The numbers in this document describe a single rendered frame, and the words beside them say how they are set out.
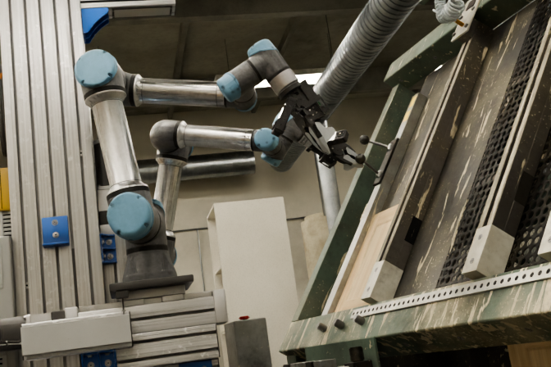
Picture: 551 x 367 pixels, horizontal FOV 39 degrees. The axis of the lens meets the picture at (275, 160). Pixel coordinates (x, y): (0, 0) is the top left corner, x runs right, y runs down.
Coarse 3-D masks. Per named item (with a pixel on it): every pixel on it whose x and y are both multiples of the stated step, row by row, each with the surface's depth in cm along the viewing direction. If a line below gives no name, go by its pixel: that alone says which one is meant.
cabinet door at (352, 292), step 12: (384, 216) 269; (372, 228) 273; (384, 228) 264; (372, 240) 267; (384, 240) 258; (360, 252) 271; (372, 252) 261; (360, 264) 265; (372, 264) 256; (360, 276) 260; (348, 288) 262; (360, 288) 254; (348, 300) 257; (360, 300) 248
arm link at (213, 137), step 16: (160, 128) 275; (176, 128) 272; (192, 128) 272; (208, 128) 271; (224, 128) 270; (160, 144) 276; (176, 144) 273; (192, 144) 273; (208, 144) 271; (224, 144) 269; (240, 144) 267; (256, 144) 264; (272, 144) 263
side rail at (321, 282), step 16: (400, 96) 326; (384, 112) 324; (400, 112) 324; (384, 128) 319; (368, 144) 320; (368, 160) 312; (368, 176) 310; (352, 192) 306; (368, 192) 308; (352, 208) 304; (336, 224) 301; (352, 224) 302; (336, 240) 297; (352, 240) 300; (320, 256) 298; (336, 256) 296; (320, 272) 291; (336, 272) 294; (320, 288) 290; (304, 304) 286; (320, 304) 288
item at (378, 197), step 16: (416, 112) 297; (400, 128) 297; (400, 144) 291; (400, 160) 289; (384, 176) 284; (384, 192) 283; (368, 208) 281; (368, 224) 277; (352, 256) 271; (336, 288) 267; (336, 304) 264
